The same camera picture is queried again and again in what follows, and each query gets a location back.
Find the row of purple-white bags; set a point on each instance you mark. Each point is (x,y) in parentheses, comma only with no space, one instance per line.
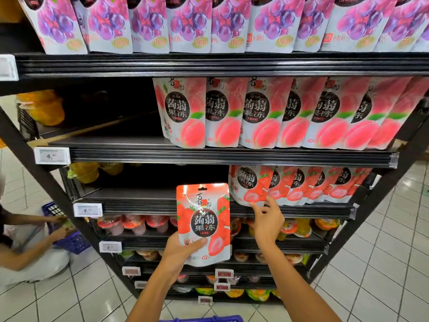
(201,23)

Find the row of red-white bags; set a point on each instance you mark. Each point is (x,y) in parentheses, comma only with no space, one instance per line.
(315,187)

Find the person's right hand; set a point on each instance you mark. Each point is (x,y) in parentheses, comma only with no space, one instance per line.
(268,226)

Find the red-white jelly bag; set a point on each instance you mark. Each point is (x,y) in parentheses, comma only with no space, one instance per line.
(204,197)
(245,177)

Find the row of yellow tubs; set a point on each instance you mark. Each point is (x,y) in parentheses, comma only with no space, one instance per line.
(10,8)

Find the person's left hand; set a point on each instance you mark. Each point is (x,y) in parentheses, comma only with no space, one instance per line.
(177,258)

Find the person's right forearm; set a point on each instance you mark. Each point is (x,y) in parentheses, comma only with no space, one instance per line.
(298,288)

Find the row of small yellow-green cups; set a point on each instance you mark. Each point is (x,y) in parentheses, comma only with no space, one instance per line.
(258,293)

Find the person's left forearm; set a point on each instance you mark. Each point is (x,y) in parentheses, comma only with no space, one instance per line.
(154,298)

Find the blue plastic shopping basket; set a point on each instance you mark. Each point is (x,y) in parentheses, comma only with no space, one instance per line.
(77,241)
(201,319)

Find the row of pink-white bags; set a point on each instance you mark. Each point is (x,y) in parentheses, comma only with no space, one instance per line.
(268,117)

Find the dark grey metal shelf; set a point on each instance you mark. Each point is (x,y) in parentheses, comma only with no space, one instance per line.
(201,63)

